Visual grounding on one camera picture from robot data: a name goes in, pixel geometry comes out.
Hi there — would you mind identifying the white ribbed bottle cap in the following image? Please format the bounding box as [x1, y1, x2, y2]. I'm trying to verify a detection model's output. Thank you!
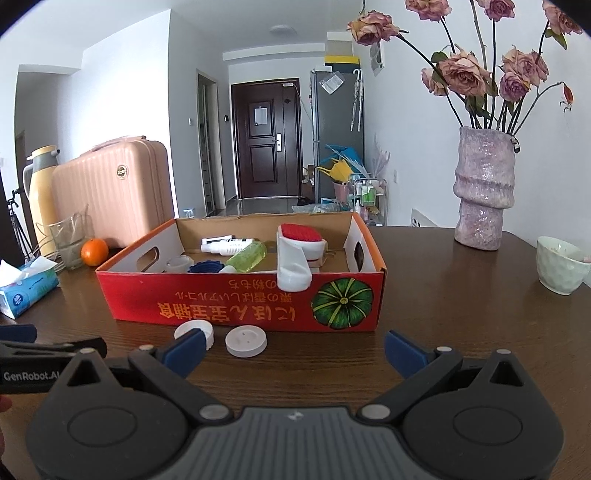
[174, 320, 215, 352]

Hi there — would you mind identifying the yellow thermos jug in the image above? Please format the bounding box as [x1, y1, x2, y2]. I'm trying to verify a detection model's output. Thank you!
[22, 145, 63, 257]

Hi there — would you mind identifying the white spray bottle black label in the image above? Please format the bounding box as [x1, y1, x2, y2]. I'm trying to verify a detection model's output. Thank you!
[201, 235, 254, 256]

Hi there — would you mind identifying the metal trolley rack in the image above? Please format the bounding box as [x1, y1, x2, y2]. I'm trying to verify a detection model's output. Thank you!
[352, 175, 389, 227]

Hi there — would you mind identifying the white lint roller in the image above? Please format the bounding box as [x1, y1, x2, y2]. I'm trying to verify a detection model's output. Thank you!
[276, 224, 328, 291]

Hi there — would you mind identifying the red cardboard box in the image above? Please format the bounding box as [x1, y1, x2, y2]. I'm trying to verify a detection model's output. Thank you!
[95, 212, 387, 333]

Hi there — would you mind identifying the grey interior door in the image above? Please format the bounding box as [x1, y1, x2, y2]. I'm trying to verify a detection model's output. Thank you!
[198, 69, 221, 217]

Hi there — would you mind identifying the dark brown entrance door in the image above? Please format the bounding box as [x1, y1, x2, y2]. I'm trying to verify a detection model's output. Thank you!
[231, 80, 303, 200]

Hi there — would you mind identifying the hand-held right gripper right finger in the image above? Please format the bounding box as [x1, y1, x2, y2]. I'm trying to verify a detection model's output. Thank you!
[359, 330, 529, 421]

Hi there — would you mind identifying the clear glass jar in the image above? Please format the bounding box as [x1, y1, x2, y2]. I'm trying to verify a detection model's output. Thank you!
[36, 205, 95, 271]

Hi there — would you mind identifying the bunch of dried pink roses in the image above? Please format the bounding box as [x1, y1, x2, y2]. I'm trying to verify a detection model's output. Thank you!
[346, 0, 585, 134]

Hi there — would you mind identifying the yellow bag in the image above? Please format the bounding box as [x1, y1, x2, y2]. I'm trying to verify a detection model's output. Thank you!
[316, 159, 354, 183]

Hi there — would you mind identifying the black tripod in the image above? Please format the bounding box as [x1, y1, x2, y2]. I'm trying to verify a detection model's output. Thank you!
[7, 187, 37, 264]

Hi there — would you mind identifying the white-green ceramic cup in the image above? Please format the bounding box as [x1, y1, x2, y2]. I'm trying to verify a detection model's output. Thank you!
[536, 236, 591, 296]

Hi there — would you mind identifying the orange fruit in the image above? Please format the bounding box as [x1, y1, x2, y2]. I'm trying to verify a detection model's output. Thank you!
[81, 238, 110, 267]

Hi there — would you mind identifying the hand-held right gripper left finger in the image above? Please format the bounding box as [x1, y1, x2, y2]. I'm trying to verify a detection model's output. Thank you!
[62, 329, 234, 421]

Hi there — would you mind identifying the yellow and black box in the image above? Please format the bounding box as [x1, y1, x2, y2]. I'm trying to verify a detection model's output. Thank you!
[324, 55, 361, 71]

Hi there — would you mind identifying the green bottle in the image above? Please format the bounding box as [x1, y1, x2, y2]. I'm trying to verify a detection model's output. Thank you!
[225, 241, 269, 273]

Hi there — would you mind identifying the blue tissue pack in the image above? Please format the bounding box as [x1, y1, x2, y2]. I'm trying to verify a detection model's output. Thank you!
[0, 256, 61, 319]

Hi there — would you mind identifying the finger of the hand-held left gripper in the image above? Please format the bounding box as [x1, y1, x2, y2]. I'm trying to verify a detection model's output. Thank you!
[0, 324, 38, 343]
[0, 338, 108, 360]

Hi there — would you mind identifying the pink hard-shell suitcase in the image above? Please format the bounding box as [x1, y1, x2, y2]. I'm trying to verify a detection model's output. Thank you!
[51, 136, 175, 250]

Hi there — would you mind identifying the grey refrigerator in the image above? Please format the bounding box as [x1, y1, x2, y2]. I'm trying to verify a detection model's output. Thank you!
[310, 69, 365, 206]

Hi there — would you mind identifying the pale purple ceramic vase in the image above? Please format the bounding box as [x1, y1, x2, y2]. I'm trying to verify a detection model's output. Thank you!
[452, 126, 517, 251]

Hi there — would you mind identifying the white round lid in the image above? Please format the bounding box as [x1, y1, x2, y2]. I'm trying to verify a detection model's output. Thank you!
[225, 324, 267, 357]

